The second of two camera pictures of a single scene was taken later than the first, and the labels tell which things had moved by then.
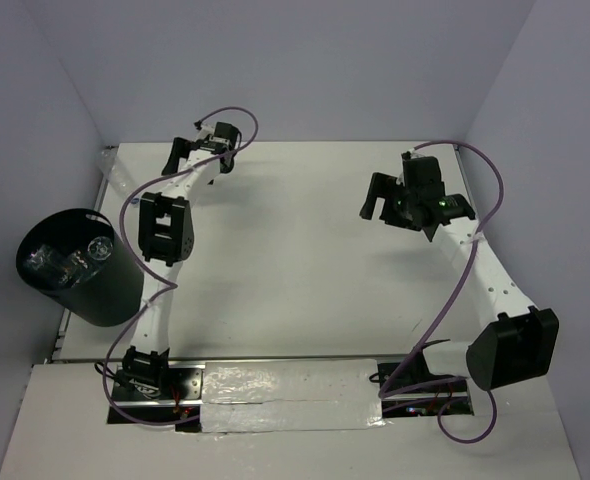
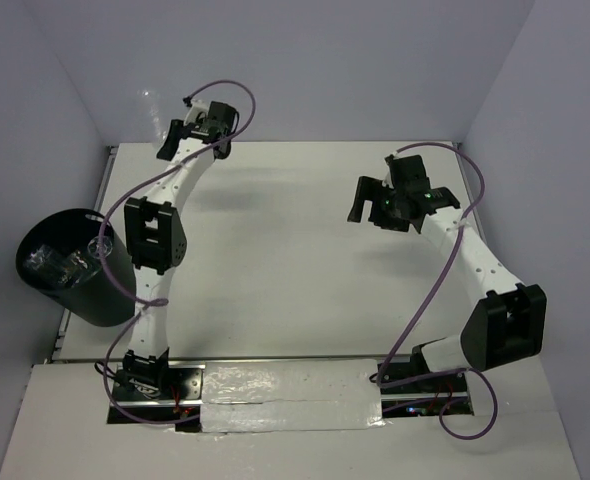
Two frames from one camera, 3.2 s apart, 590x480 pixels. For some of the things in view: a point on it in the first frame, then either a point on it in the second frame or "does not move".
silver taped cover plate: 243,396 does not move
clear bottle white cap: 48,263 does not move
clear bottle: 115,172 -> 158,123
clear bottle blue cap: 100,248 does not move
